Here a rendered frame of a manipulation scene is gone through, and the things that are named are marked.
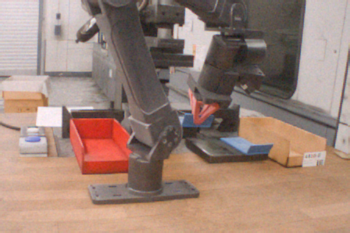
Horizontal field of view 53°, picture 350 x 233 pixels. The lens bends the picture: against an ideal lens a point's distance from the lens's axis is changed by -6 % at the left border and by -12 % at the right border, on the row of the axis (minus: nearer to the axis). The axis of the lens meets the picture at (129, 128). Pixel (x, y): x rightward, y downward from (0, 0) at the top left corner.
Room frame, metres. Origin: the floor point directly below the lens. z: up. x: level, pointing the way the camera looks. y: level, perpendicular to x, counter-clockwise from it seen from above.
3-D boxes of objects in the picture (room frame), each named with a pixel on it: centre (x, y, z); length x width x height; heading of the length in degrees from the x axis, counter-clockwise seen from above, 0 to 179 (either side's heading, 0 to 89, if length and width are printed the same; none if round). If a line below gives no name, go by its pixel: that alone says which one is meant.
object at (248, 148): (0.92, -0.30, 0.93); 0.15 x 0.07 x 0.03; 16
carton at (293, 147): (0.95, -0.41, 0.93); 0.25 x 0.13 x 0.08; 15
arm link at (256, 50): (0.75, -0.21, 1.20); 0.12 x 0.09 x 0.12; 119
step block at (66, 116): (1.01, 0.16, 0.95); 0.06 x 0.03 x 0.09; 105
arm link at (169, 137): (0.65, -0.04, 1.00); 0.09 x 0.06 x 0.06; 29
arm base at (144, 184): (0.64, -0.03, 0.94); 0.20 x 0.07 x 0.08; 105
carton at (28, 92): (4.36, 1.25, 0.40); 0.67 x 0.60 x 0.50; 7
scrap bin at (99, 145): (0.86, 0.07, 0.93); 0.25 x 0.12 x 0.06; 15
